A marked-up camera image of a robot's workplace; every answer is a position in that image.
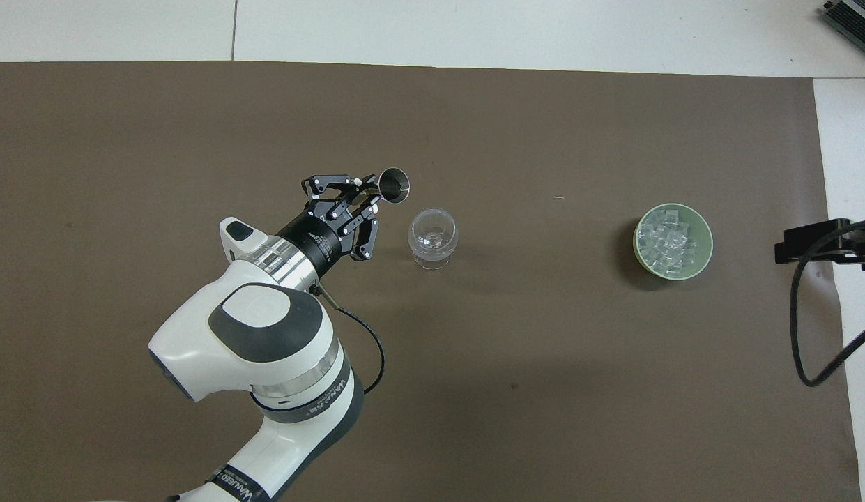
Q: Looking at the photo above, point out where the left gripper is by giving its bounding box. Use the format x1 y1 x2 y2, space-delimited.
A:
274 173 385 277

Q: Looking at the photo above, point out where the steel measuring jigger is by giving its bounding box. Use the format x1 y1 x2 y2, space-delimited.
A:
377 167 413 205

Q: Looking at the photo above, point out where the clear stemless glass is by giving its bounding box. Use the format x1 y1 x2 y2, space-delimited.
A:
407 207 459 272

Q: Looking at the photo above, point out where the green bowl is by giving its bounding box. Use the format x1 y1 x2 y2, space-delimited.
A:
633 202 714 282

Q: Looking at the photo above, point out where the black stand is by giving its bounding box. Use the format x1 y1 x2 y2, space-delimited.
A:
774 218 865 273

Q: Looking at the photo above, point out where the grey ribbed device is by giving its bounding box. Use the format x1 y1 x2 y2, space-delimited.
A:
822 0 865 43

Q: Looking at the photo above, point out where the black cable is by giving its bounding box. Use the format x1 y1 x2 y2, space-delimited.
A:
789 219 865 388
309 281 386 396

